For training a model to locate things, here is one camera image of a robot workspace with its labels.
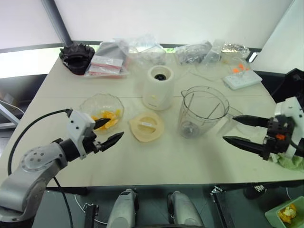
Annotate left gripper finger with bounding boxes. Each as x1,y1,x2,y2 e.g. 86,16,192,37
94,117,112,131
101,131,125,151

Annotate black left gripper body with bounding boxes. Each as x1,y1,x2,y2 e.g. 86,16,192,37
83,132,107,155

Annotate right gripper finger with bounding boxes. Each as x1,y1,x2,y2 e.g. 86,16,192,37
232,114,272,128
222,135,267,156

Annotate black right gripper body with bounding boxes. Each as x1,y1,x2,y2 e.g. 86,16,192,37
262,115,298,162

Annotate orange fruit pieces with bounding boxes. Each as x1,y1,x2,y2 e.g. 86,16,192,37
91,108,122,132

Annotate beige blender lid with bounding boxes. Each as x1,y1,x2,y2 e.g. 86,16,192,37
128,112,165,143

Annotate clear glass bowl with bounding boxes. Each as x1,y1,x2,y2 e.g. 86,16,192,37
79,93,125,135

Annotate green cloth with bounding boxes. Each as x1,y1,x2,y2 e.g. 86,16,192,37
269,152,304,172

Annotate black object with white print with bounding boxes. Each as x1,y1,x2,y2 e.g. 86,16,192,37
244,183,268,200

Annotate black angular equipment housing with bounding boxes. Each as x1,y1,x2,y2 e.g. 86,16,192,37
270,68,304,103

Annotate clear bag of red-white packets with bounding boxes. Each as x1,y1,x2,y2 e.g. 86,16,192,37
85,41,131,79

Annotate clear bag with orange bits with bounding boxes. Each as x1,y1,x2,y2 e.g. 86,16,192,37
194,56,253,83

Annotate clear blender jar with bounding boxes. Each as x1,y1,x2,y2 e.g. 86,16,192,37
178,85,244,139

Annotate white blender base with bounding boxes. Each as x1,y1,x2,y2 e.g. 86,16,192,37
142,65,176,111

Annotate black flat panel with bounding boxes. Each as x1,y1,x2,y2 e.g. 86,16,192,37
209,187,238,228

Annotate black crumpled cloth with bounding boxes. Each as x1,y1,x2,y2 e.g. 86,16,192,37
59,43,96,76

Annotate silver left robot leg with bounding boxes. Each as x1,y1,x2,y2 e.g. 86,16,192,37
107,188,140,228

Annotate silver robot leg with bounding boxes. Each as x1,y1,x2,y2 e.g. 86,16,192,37
167,190,205,228
107,188,140,228

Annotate silver foil bag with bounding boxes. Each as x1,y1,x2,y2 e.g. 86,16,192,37
220,42,250,58

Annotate orange peel scraps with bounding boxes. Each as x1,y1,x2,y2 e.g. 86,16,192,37
277,203,298,224

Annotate green plastic bin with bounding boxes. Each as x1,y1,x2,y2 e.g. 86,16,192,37
264,199,304,228

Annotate small clear plastic bag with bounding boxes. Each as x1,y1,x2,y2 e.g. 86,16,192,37
201,38,226,64

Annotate crumpled clear plastic bag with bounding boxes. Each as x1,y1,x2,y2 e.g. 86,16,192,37
113,33,167,67

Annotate silver right robot leg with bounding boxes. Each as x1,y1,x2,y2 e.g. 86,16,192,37
167,190,205,228

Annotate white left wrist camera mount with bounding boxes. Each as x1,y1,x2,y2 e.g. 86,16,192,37
66,109,96,160

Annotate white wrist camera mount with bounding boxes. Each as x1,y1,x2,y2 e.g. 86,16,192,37
66,109,96,160
275,96,304,159

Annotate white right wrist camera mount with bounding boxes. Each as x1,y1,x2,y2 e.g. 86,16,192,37
275,96,304,159

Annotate black metal bracket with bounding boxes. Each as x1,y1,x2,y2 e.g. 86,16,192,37
84,203,100,228

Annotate grey chair frame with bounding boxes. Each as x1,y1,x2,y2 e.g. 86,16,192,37
0,99,25,131

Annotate clear bag with dark cables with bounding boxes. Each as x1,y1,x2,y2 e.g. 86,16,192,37
174,39,214,65

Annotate black window frame post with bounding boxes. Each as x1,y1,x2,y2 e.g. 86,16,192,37
39,0,75,48

